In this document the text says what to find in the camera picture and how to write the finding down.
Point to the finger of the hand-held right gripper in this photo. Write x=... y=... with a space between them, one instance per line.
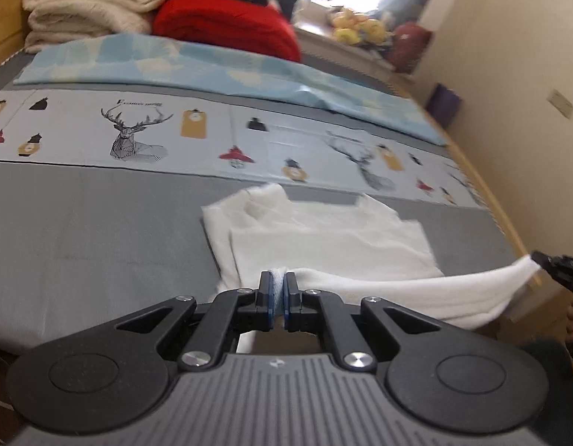
x=560 y=267

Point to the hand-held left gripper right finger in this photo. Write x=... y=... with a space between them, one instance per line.
x=289 y=297

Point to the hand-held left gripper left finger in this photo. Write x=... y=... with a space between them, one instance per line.
x=268 y=297

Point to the white long-sleeve shirt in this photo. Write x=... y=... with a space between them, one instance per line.
x=323 y=241

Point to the grey deer print bed sheet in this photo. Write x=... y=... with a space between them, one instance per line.
x=105 y=237

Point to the purple box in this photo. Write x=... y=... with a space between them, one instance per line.
x=444 y=104

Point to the blue cloud print quilt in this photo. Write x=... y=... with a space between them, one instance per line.
x=198 y=67

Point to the dark red bag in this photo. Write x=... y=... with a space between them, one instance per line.
x=412 y=46

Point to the folded red blanket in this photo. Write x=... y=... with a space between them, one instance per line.
x=226 y=25

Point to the yellow plush toys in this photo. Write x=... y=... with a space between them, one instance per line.
x=361 y=28

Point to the folded cream blanket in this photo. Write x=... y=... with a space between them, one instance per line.
x=86 y=2

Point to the white wall socket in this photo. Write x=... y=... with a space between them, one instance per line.
x=560 y=103

